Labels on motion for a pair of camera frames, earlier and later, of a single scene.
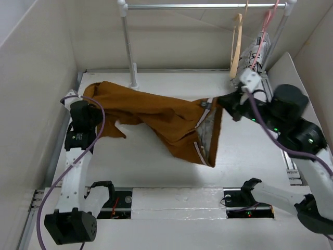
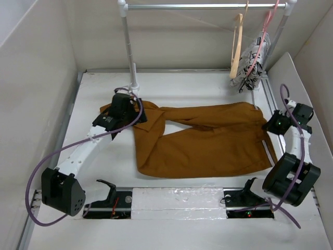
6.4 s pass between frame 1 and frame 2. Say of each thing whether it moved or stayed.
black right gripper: moved
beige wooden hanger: stayed
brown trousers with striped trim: moved
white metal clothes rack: stayed
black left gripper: moved
